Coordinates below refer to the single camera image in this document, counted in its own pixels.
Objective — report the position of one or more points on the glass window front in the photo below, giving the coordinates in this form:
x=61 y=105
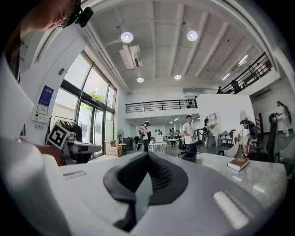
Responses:
x=76 y=69

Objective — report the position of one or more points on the small dark wall device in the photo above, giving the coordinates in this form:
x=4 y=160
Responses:
x=61 y=71

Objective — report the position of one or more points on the black head-mounted camera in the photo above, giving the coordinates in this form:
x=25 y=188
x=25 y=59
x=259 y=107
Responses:
x=84 y=16

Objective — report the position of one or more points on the small grey chair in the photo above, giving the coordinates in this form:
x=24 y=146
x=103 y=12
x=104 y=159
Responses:
x=224 y=134

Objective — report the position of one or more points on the black armrest office chair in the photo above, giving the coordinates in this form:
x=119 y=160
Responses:
x=273 y=138

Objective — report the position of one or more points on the person's head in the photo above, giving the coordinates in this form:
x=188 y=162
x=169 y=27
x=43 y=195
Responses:
x=46 y=16

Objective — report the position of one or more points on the brown hardcover book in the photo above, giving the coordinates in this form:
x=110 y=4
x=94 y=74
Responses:
x=238 y=162

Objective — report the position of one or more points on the white shelf cabinet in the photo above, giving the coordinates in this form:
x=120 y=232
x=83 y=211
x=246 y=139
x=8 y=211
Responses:
x=215 y=129

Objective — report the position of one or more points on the black mezzanine railing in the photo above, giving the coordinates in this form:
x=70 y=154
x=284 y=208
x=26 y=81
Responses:
x=251 y=69

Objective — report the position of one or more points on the round ceiling lamp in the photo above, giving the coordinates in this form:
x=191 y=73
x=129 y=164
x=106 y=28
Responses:
x=126 y=37
x=192 y=35
x=177 y=76
x=140 y=79

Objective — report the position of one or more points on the black balcony railing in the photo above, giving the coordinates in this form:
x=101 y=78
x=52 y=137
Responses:
x=161 y=101

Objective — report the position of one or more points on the black tissue box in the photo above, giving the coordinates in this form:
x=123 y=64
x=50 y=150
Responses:
x=189 y=157

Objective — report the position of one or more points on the black standing fan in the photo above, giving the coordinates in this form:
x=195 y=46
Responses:
x=120 y=133

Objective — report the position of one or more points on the person's left forearm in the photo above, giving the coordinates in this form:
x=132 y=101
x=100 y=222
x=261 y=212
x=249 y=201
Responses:
x=49 y=153

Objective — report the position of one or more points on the yellow stool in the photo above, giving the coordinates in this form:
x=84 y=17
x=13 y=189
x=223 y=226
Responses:
x=122 y=144

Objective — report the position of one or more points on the white wall notice board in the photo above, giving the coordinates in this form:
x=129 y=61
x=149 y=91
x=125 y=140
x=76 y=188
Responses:
x=41 y=111

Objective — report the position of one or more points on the cardboard box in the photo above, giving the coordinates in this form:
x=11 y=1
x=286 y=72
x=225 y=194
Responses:
x=113 y=149

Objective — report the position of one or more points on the long ceiling light tube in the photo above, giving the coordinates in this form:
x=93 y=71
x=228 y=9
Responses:
x=243 y=59
x=225 y=76

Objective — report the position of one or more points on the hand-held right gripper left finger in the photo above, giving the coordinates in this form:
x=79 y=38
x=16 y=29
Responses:
x=124 y=179

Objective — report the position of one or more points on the white work table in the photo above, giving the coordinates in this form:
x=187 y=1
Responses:
x=159 y=143

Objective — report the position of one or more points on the clothes rack with dark clothes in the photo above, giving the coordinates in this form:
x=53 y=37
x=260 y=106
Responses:
x=77 y=133

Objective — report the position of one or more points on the white ceiling air conditioner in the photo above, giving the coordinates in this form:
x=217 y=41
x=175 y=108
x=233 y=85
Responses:
x=131 y=56

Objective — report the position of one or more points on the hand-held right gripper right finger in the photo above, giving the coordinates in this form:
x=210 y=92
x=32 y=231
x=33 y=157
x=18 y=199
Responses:
x=168 y=182

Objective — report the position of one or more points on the blue wall poster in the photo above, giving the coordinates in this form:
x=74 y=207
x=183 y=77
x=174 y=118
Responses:
x=46 y=95

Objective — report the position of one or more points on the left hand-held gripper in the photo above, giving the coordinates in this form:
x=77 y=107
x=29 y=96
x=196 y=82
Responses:
x=57 y=136

